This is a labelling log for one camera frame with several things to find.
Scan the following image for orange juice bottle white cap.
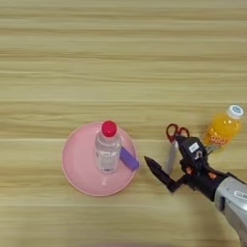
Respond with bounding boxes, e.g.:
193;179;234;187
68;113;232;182
202;104;245;152

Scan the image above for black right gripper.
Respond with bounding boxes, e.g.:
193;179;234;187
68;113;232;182
143;143;230;203

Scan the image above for purple rectangular block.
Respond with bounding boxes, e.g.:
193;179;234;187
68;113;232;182
119;146;140;172

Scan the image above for pink round plate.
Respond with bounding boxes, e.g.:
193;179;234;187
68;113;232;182
61;121;139;198

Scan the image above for red handled scissors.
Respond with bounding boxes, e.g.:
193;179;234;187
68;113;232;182
164;123;191;177

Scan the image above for clear bottle with red cap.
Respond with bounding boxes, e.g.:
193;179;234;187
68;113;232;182
94;120;124;174

